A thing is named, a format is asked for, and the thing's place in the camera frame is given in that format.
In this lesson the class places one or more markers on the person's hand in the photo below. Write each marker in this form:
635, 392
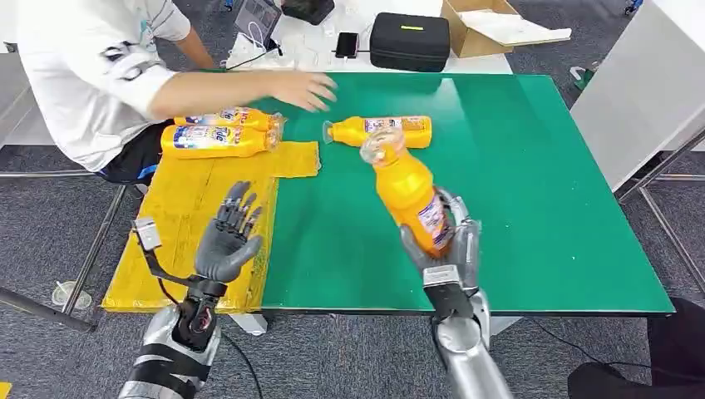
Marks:
303, 89

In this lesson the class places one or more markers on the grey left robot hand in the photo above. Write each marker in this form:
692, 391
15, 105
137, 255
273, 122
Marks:
226, 248

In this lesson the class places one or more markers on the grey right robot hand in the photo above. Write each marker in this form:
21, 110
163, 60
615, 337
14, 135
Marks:
465, 248

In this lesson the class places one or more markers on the orange bottle with clear cap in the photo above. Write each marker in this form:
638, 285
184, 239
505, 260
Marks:
220, 140
347, 132
242, 117
407, 193

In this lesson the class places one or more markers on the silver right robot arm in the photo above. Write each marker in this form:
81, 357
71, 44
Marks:
468, 358

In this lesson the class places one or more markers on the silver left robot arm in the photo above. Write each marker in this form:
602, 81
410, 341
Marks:
160, 336

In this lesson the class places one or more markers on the yellow plastic sheet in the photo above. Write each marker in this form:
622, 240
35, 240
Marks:
182, 220

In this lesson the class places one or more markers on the black smartphone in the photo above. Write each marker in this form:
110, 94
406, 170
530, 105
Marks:
347, 44

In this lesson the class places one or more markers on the green table mat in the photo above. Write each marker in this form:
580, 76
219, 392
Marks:
523, 193

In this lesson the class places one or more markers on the black pouch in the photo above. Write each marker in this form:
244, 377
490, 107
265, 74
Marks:
308, 8

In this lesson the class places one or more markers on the dark tablet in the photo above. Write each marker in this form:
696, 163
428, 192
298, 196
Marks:
270, 14

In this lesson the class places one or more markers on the black zip case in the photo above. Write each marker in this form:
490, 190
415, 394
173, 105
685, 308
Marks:
410, 41

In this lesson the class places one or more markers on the clear plastic cup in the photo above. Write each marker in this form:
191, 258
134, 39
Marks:
71, 294

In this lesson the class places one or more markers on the open cardboard box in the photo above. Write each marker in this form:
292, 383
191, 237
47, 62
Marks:
468, 41

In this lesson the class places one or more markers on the white sheet in box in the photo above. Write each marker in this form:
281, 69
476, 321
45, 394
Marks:
512, 27

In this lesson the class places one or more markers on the person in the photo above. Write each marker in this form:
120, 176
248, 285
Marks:
66, 82

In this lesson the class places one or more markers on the black robot leg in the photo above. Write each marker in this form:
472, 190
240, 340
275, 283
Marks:
677, 352

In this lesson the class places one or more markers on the white side table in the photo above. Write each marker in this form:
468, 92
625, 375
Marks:
644, 88

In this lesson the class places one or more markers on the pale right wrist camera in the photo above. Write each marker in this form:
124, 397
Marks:
440, 275

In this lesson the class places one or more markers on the black camera bracket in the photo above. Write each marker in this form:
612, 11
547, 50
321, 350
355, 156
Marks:
162, 274

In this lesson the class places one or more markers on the metal side table frame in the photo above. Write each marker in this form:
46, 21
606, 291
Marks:
661, 165

